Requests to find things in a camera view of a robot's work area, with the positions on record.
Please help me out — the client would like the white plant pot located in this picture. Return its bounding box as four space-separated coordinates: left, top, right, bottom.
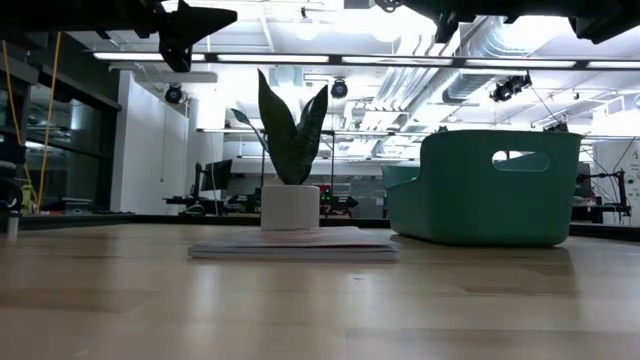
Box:
260 184 321 232

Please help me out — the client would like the overhead light bar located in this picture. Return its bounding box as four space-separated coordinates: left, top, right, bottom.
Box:
92 49 640 71

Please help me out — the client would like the black background rig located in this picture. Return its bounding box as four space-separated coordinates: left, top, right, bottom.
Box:
572 168 631 224

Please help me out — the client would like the black computer monitor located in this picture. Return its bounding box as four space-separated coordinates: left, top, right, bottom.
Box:
199 158 234 192

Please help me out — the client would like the black background robot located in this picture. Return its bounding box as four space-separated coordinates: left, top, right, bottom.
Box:
319 184 359 217

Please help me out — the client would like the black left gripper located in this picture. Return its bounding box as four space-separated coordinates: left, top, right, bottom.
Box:
134 0 239 74

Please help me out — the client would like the black ceiling camera cluster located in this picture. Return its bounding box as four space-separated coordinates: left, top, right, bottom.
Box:
489 72 534 104

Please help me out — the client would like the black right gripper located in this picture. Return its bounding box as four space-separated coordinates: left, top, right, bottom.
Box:
394 0 506 44

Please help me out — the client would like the yellow hanging strap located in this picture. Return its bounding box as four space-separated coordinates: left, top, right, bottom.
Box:
37 30 62 214
2 39 24 146

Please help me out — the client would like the dark background desk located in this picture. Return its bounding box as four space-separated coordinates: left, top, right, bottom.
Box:
164 194 261 216

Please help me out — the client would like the green snake plant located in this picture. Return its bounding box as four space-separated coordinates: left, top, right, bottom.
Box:
230 68 330 187

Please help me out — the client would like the teal plastic bin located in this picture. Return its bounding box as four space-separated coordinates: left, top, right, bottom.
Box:
382 129 584 248

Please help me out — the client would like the notebook with landscape cover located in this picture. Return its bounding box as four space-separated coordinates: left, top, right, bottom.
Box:
188 225 401 263

